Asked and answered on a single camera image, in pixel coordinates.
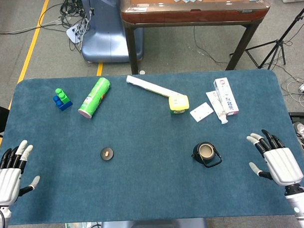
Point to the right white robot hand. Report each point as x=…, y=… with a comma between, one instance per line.
x=285, y=167

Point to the brown mahjong table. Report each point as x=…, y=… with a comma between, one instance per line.
x=188, y=16

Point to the small black teapot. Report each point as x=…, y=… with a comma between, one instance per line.
x=196, y=157

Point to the white power strip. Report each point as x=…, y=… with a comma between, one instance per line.
x=73, y=34

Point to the green chip can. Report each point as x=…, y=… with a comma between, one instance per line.
x=95, y=97

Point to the small black disc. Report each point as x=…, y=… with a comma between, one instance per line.
x=104, y=157

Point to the grey-blue own robot base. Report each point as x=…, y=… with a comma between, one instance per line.
x=156, y=227

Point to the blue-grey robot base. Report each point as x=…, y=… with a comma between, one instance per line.
x=107, y=40

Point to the blue felt table mat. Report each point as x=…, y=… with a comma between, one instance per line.
x=154, y=189

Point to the black tripod stand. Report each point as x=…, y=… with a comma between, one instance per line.
x=280, y=41

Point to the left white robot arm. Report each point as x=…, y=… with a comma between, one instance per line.
x=0, y=219

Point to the black floor equipment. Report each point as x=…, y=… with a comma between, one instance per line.
x=300, y=117

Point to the white toothpaste tube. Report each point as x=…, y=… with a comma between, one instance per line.
x=215, y=104

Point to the green toy brick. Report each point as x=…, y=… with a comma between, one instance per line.
x=64, y=97

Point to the green tub yellow lid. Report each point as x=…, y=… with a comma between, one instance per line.
x=177, y=103

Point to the blue toy brick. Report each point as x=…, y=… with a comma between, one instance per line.
x=64, y=106

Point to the white rolled wrap tube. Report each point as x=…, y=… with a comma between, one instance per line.
x=151, y=87

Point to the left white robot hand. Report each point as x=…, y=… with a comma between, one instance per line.
x=7, y=181

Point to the white flat square plate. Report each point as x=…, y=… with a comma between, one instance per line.
x=201, y=112

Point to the white pink toothpaste box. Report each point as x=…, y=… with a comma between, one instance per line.
x=226, y=96

